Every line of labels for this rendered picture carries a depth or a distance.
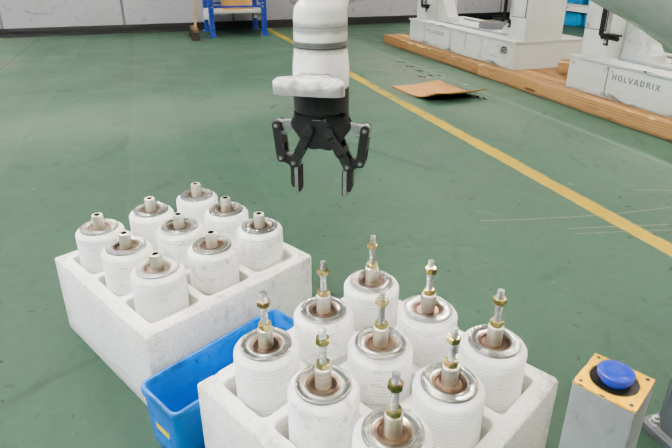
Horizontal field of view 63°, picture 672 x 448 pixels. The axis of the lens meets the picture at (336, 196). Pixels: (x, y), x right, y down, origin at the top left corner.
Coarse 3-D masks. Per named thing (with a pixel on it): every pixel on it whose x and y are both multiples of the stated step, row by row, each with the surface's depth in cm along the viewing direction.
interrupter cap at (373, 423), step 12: (384, 408) 68; (372, 420) 67; (408, 420) 67; (372, 432) 65; (408, 432) 65; (420, 432) 65; (372, 444) 63; (384, 444) 63; (396, 444) 64; (408, 444) 63; (420, 444) 63
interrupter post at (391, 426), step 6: (384, 414) 64; (402, 414) 64; (384, 420) 64; (390, 420) 63; (396, 420) 63; (402, 420) 64; (384, 426) 65; (390, 426) 64; (396, 426) 64; (402, 426) 64; (384, 432) 65; (390, 432) 64; (396, 432) 64; (390, 438) 64; (396, 438) 64
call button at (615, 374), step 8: (608, 360) 65; (616, 360) 65; (600, 368) 64; (608, 368) 64; (616, 368) 64; (624, 368) 64; (600, 376) 64; (608, 376) 63; (616, 376) 63; (624, 376) 63; (632, 376) 63; (608, 384) 63; (616, 384) 62; (624, 384) 62; (632, 384) 63
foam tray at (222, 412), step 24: (216, 384) 83; (528, 384) 85; (552, 384) 83; (216, 408) 80; (240, 408) 78; (360, 408) 78; (408, 408) 78; (528, 408) 78; (552, 408) 86; (216, 432) 83; (240, 432) 77; (264, 432) 74; (288, 432) 79; (504, 432) 74; (528, 432) 79
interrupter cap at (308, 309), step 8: (304, 304) 89; (312, 304) 89; (336, 304) 89; (344, 304) 89; (304, 312) 87; (312, 312) 87; (336, 312) 87; (344, 312) 87; (312, 320) 85; (320, 320) 85; (328, 320) 85; (336, 320) 85
